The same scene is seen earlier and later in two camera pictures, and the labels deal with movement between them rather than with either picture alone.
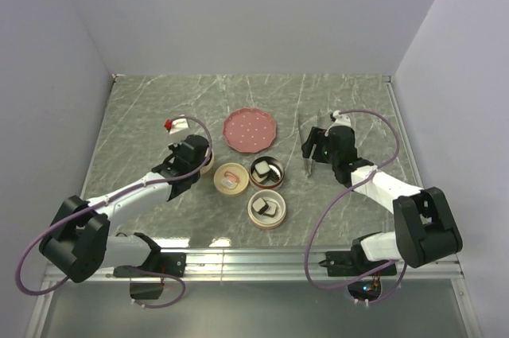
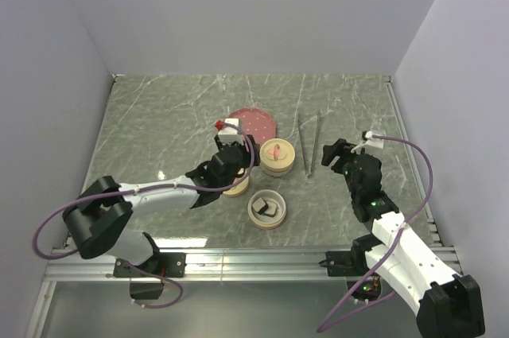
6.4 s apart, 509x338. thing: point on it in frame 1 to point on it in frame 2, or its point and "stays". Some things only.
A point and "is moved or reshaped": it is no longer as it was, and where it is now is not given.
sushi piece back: x=260 y=206 stays
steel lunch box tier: x=266 y=173 is moved or reshaped
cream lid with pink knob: x=207 y=166 is moved or reshaped
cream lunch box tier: x=262 y=221 stays
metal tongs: x=308 y=161 stays
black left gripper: x=175 y=147 to x=247 y=154
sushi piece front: x=271 y=210 stays
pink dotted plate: x=249 y=130 stays
